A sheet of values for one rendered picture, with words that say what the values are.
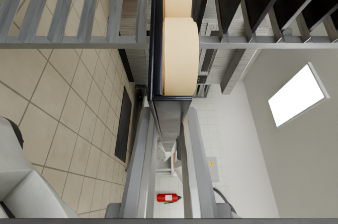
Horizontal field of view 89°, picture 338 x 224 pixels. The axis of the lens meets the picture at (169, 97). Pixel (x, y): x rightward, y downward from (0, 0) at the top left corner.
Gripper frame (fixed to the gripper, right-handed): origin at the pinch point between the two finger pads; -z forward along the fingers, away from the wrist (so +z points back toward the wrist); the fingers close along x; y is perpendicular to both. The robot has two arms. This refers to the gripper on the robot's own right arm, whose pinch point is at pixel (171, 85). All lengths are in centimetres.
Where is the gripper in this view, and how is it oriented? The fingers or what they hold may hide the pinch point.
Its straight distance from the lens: 53.5
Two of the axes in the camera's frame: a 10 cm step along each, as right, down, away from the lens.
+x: 10.0, 0.2, 0.1
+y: 0.0, 4.3, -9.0
